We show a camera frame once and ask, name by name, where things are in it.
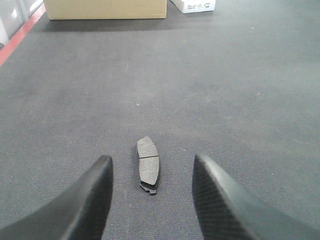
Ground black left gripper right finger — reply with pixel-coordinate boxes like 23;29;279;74
192;153;320;240

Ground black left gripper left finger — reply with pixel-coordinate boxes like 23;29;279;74
0;155;113;240

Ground grey brake pad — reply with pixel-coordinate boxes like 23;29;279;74
136;136;161;195

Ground cardboard box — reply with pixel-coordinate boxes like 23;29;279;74
43;0;167;20

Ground long white box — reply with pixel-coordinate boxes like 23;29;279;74
171;0;216;14

